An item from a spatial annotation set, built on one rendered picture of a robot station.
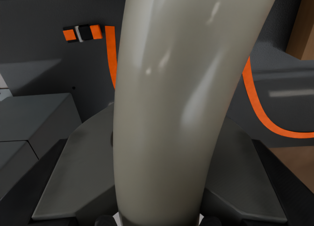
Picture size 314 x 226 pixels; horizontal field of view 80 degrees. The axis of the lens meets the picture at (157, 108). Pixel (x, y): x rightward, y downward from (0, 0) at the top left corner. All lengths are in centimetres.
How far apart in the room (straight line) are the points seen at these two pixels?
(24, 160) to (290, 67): 129
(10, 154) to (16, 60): 57
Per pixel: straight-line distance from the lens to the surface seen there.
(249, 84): 115
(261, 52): 111
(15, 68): 129
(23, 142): 90
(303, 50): 106
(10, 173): 86
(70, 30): 105
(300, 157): 170
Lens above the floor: 97
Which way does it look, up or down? 58 degrees down
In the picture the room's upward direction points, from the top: 177 degrees counter-clockwise
